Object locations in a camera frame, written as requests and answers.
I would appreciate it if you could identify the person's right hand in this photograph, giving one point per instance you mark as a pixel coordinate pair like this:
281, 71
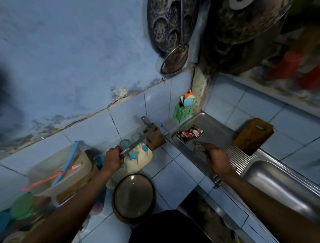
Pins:
220, 160

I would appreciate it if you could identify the person's left hand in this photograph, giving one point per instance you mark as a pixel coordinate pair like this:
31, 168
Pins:
113, 160

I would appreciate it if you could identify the knives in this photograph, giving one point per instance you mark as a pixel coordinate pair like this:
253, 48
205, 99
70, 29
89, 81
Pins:
218, 182

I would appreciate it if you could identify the checked dishcloth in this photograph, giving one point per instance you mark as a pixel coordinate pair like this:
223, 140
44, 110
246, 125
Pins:
198, 149

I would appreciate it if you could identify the small wooden cutting board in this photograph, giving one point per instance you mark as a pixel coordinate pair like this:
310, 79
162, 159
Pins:
252, 137

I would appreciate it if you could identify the person's left forearm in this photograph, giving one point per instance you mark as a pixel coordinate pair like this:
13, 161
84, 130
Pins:
67, 207

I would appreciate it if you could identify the person's right forearm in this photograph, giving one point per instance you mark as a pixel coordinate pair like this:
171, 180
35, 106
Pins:
272, 210

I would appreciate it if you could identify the person's black clothing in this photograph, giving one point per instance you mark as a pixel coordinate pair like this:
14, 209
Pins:
170, 227

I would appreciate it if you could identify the clear glass cup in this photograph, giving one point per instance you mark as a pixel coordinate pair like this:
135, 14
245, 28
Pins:
135, 137
124, 144

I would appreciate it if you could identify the cream cup rack teal knobs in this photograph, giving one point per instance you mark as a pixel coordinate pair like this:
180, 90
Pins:
140, 160

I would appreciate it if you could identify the red black sachet pack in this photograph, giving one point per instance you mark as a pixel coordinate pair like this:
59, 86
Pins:
191, 134

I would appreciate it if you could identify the round brown-rimmed plate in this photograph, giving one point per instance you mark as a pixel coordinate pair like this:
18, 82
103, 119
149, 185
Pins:
133, 197

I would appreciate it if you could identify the blue plastic utensil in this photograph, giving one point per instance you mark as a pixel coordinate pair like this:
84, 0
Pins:
70, 157

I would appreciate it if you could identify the wooden knife block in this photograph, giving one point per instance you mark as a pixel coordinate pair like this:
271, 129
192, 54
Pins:
157, 140

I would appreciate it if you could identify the clear cup with cutlery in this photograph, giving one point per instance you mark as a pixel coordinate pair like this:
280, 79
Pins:
96, 207

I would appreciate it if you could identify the green plastic basket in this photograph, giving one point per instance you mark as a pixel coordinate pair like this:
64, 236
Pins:
183, 114

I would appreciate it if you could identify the clear plastic container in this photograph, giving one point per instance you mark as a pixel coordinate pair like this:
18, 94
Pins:
171, 125

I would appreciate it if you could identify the stainless steel sink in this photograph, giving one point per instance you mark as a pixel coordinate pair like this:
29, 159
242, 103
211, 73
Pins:
275, 185

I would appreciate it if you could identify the light blue plastic scoop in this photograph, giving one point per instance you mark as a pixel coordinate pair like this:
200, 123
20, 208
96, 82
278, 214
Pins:
188, 102

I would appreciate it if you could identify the orange plastic utensil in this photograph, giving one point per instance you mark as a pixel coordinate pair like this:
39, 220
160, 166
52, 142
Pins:
190, 95

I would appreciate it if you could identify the translucent plastic container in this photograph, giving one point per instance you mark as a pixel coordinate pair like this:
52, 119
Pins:
45, 185

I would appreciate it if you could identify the red plastic utensil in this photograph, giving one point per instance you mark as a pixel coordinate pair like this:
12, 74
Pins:
42, 181

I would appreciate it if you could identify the green lid jar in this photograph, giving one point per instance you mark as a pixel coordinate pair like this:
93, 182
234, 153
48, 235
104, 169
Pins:
22, 206

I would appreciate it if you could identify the large dark brown wok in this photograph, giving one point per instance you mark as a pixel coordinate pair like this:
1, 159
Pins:
232, 57

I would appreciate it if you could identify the small round metal strainer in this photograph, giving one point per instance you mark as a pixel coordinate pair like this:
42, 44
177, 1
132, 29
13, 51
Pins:
175, 60

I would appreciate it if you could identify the blue lid jar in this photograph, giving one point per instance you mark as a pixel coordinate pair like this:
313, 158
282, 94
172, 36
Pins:
4, 221

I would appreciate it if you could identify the dark round hanging pan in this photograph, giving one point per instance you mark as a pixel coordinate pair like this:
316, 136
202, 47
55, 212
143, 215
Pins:
252, 22
170, 25

